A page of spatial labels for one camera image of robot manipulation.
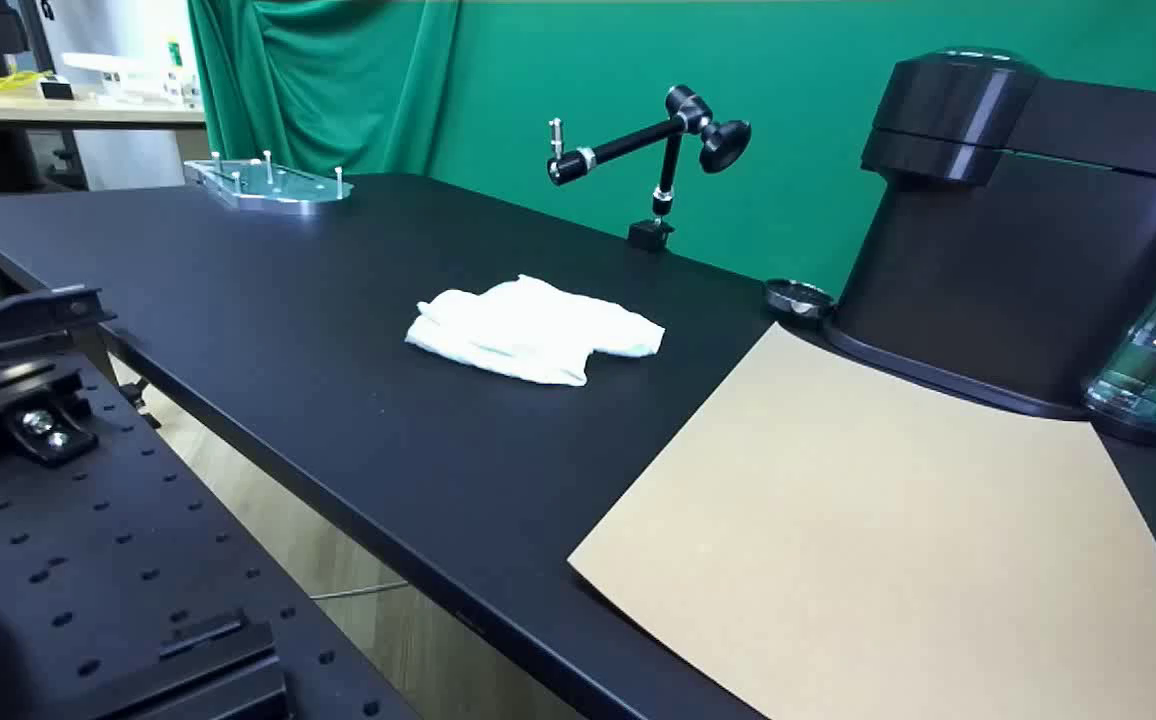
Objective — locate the clear acrylic plate with screws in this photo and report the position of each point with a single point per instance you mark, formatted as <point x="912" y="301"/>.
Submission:
<point x="270" y="187"/>

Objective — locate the green fabric backdrop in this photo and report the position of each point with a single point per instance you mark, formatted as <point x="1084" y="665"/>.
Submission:
<point x="523" y="55"/>

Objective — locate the wooden desk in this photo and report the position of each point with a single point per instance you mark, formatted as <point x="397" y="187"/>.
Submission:
<point x="68" y="114"/>

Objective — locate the small black round knob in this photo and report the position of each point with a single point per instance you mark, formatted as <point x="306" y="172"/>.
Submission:
<point x="797" y="301"/>

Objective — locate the black perforated breadboard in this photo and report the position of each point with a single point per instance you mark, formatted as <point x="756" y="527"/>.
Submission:
<point x="96" y="575"/>

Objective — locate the tan cardboard sheet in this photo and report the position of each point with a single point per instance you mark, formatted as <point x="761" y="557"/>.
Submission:
<point x="869" y="563"/>

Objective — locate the white box on desk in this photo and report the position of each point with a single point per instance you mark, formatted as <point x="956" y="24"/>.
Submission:
<point x="121" y="55"/>

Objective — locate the large black machine housing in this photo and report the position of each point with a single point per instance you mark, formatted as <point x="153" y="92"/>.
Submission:
<point x="1001" y="266"/>

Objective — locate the white patterned cloth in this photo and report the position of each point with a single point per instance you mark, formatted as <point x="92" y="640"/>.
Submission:
<point x="523" y="334"/>

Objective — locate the black metal clamp bracket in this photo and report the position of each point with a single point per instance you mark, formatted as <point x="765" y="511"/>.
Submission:
<point x="18" y="334"/>

